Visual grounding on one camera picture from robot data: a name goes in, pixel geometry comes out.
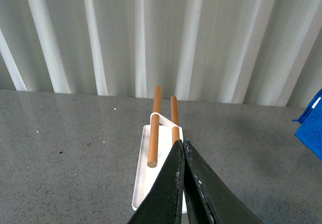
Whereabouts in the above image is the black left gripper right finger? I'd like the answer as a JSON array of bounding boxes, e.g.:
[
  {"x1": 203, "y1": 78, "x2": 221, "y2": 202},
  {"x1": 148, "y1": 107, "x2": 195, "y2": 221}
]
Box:
[{"x1": 183, "y1": 140, "x2": 262, "y2": 223}]

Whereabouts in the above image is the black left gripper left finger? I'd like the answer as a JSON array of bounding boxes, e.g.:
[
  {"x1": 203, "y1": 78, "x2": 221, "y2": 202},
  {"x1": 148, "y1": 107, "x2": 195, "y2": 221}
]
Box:
[{"x1": 129, "y1": 140, "x2": 185, "y2": 223}]

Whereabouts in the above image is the blue microfiber cloth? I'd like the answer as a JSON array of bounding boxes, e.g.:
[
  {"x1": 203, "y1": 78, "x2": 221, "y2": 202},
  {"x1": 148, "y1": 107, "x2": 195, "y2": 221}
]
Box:
[{"x1": 293, "y1": 90, "x2": 322, "y2": 160}]

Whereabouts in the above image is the white towel rack stand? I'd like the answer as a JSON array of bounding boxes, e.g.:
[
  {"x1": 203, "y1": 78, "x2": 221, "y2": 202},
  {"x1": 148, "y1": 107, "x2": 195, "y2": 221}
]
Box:
[{"x1": 131, "y1": 112, "x2": 188, "y2": 213}]

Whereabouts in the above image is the right wooden rack dowel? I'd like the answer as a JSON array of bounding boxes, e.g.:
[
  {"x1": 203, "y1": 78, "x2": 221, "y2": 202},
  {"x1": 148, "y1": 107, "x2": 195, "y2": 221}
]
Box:
[{"x1": 171, "y1": 96, "x2": 180, "y2": 143}]

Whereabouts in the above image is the wooden rack dowel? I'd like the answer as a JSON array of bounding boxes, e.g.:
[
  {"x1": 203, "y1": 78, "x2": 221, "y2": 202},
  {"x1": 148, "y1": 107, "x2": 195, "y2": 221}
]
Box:
[
  {"x1": 171, "y1": 96, "x2": 180, "y2": 143},
  {"x1": 147, "y1": 85, "x2": 162, "y2": 168}
]

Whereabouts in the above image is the left wooden rack dowel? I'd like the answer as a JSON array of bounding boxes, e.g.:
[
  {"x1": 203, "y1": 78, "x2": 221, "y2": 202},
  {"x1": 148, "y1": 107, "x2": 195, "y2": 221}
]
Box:
[{"x1": 147, "y1": 85, "x2": 162, "y2": 168}]

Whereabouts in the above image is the white pleated curtain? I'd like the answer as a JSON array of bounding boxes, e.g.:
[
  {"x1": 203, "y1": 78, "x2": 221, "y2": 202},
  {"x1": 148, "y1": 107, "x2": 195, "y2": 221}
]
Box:
[{"x1": 1, "y1": 0, "x2": 321, "y2": 107}]

